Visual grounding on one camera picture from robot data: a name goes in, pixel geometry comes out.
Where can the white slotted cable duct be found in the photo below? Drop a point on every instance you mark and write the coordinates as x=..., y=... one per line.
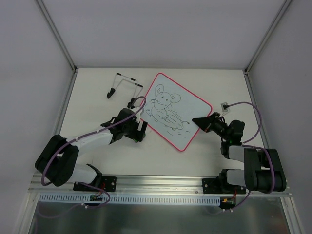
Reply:
x=132, y=199

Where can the pink framed whiteboard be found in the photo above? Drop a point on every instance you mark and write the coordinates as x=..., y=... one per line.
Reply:
x=170, y=108

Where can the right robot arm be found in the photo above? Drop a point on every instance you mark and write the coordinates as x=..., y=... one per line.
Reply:
x=262, y=170

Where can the left aluminium frame post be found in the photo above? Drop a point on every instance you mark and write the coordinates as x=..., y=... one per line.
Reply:
x=47, y=17

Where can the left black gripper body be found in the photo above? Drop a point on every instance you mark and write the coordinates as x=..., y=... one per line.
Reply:
x=137, y=131

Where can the wire whiteboard stand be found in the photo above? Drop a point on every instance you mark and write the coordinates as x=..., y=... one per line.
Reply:
x=126, y=85

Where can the aluminium frame post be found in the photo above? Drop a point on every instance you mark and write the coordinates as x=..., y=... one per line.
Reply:
x=47, y=17
x=273, y=25

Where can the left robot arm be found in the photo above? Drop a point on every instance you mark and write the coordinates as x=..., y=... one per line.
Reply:
x=58, y=160

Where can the right aluminium frame post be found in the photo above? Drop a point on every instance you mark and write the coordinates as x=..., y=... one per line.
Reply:
x=273, y=25

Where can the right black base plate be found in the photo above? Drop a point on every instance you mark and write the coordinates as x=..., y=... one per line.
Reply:
x=216, y=186

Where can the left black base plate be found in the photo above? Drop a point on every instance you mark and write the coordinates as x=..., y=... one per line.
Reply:
x=107, y=183

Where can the aluminium mounting rail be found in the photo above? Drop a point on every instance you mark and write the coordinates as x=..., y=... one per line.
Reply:
x=136, y=185

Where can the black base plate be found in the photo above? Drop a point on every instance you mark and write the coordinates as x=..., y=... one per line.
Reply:
x=107, y=183
x=216, y=186

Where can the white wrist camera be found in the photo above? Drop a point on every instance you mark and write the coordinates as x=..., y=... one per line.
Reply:
x=225, y=109
x=137, y=114

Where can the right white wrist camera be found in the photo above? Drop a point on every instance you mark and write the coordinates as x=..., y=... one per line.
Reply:
x=225, y=109

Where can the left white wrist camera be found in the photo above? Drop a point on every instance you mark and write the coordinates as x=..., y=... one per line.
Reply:
x=137, y=114

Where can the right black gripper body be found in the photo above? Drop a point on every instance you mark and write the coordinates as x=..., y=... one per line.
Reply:
x=211, y=122

